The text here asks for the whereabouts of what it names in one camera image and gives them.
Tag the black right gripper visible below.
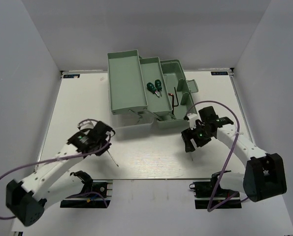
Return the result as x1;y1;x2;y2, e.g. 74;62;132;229
182;122;213;152

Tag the large red hex key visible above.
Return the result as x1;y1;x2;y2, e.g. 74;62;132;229
168;87;179;115

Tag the stubby green screwdriver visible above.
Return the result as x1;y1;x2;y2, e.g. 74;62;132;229
146;82;160;98
155;79;162;96

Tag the green toolbox with clear lid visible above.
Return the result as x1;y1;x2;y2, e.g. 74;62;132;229
107;50;198;129

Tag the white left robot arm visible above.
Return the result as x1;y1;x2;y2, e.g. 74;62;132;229
6;119;115;227

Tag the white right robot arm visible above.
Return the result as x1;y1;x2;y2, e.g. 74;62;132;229
181;106;287;202

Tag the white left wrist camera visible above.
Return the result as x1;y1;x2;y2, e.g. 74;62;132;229
77;120;94;131

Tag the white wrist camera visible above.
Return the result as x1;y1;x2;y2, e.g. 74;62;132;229
77;120;94;131
184;113;198;130

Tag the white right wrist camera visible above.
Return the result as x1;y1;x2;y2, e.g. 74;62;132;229
184;113;198;130

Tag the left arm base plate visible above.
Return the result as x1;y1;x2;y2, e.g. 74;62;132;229
60;180;113;209

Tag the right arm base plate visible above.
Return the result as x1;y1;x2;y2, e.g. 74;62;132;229
189;179;242;210

